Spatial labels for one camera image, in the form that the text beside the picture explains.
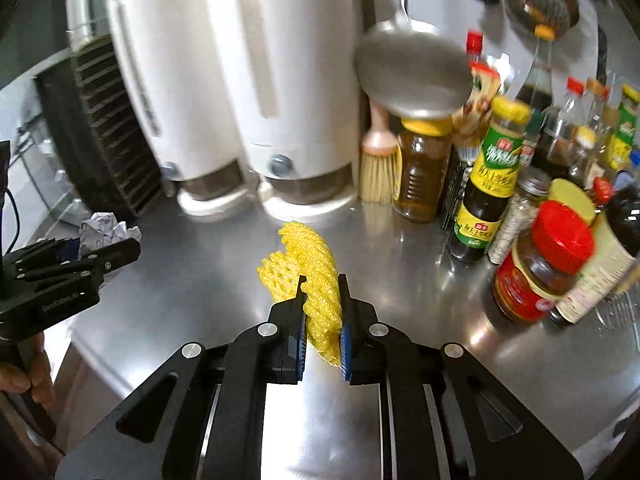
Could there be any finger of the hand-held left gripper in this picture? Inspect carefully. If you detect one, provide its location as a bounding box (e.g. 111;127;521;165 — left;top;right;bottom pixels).
10;238;84;274
20;238;142;291

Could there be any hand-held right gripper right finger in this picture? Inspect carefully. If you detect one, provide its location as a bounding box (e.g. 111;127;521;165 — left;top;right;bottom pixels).
337;274;585;480

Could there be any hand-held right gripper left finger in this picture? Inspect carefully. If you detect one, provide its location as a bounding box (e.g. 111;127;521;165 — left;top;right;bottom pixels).
55;275;308;480

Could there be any white paper ball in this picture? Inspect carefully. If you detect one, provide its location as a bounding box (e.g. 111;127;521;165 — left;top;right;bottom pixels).
77;211;142;261

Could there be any yellow foam net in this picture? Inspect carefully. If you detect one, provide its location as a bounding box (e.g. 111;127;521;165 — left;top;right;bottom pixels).
257;220;346;368

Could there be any person's left hand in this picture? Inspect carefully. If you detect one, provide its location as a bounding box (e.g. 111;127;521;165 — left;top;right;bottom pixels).
0;334;56;411

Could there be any wooden bristle brush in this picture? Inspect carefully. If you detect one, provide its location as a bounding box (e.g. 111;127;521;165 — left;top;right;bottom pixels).
359;102;401;205

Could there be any cooking oil bottle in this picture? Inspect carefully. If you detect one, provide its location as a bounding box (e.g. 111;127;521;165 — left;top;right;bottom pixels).
392;116;453;224

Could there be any red lid sauce jar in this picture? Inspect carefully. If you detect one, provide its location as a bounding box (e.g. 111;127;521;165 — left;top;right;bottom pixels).
492;200;597;325

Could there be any white grain dispenser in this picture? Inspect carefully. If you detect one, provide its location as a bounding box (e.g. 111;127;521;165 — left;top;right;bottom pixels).
102;0;258;217
200;0;362;224

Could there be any metal lid spice jar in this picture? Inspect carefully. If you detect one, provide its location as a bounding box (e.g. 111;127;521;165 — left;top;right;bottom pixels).
487;166;552;266

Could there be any green label sauce bottle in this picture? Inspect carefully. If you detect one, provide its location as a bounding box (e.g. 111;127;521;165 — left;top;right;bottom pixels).
447;96;533;266

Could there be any dark bottle cream label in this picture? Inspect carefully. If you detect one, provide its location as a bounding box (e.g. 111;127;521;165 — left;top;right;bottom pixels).
549;195;640;328

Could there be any yellow lid jar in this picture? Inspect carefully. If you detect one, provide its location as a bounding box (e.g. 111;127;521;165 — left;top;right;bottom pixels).
547;177;598;226

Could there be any metal ladle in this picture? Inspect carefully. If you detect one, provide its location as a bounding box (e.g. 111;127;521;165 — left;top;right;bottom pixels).
354;0;473;118

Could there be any printed seasoning packet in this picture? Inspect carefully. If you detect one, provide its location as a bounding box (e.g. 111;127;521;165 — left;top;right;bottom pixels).
452;62;502;161

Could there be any clear bottle dark liquid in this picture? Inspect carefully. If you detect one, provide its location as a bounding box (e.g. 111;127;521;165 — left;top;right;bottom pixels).
542;77;586;181

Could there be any small yellow cap bottle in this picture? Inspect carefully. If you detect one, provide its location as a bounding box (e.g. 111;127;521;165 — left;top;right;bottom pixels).
570;127;598;188

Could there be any tall dark orange cap bottle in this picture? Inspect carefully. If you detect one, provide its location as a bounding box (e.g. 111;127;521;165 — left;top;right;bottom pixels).
515;25;557;116

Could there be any red cap bottle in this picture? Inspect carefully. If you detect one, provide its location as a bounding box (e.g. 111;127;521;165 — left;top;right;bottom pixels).
465;30;485;68

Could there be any slim orange cap bottle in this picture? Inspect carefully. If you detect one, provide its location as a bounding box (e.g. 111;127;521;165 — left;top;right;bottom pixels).
585;79;612;136

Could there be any yellow green label bottle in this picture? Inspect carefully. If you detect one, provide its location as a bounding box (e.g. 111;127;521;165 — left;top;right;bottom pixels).
602;85;640;173

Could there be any thin black cable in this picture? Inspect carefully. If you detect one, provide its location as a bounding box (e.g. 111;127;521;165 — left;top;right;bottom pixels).
0;187;22;261

